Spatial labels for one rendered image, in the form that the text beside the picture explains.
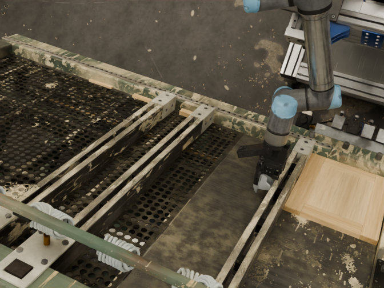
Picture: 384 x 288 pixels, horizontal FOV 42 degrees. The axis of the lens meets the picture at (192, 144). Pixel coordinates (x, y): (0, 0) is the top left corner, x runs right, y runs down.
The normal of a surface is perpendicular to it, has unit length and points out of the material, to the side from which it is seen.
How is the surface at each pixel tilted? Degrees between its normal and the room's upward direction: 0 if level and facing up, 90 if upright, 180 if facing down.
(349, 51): 0
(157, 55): 0
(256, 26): 0
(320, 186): 57
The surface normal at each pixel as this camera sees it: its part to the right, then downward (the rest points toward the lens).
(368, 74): -0.28, -0.11
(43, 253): 0.14, -0.85
